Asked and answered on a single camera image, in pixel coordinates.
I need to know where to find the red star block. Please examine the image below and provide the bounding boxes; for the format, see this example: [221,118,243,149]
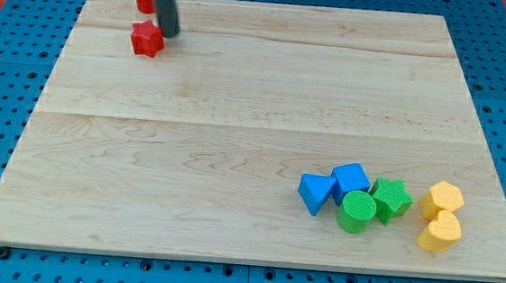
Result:
[130,20,166,58]

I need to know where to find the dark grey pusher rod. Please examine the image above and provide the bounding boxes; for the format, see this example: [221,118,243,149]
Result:
[153,0,180,39]

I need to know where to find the yellow heart block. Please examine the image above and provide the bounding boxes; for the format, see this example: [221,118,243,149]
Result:
[417,210,462,253]

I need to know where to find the green star block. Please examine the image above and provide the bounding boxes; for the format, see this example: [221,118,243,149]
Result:
[369,177,414,225]

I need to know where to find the blue triangle block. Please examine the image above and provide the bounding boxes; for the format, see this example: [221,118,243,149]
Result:
[298,173,336,216]

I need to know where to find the wooden board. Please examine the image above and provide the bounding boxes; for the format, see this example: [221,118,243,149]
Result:
[0,0,506,282]

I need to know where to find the blue cube block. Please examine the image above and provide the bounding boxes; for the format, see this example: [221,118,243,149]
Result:
[331,162,370,206]

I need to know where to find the green cylinder block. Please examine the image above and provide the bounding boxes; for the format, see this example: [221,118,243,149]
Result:
[336,190,377,234]

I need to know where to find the yellow hexagon block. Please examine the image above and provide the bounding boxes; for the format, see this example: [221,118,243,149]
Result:
[419,181,465,220]

